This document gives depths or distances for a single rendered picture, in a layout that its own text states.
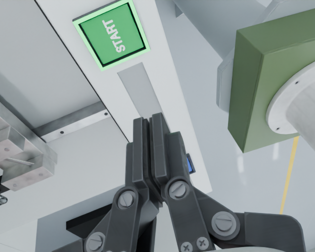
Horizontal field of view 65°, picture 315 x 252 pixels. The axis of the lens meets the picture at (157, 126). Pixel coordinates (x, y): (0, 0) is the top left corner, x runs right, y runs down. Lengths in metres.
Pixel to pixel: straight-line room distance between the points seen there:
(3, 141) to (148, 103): 0.22
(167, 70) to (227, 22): 0.41
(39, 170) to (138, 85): 0.25
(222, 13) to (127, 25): 0.48
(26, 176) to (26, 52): 0.21
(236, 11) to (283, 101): 0.28
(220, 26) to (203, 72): 0.91
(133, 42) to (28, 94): 0.26
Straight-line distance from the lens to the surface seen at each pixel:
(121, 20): 0.25
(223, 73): 0.52
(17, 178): 0.49
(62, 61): 0.43
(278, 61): 0.44
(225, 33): 0.67
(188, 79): 1.58
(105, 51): 0.26
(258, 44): 0.44
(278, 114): 0.53
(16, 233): 0.99
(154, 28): 0.26
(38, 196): 0.71
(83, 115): 0.47
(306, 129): 0.50
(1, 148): 0.44
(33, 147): 0.47
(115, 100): 0.30
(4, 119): 0.43
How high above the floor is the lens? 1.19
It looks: 43 degrees down
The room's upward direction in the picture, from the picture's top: 160 degrees clockwise
